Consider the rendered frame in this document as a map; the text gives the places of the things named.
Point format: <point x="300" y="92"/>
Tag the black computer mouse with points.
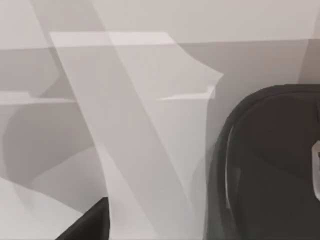
<point x="270" y="162"/>

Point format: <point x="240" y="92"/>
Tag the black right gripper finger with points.
<point x="95" y="222"/>

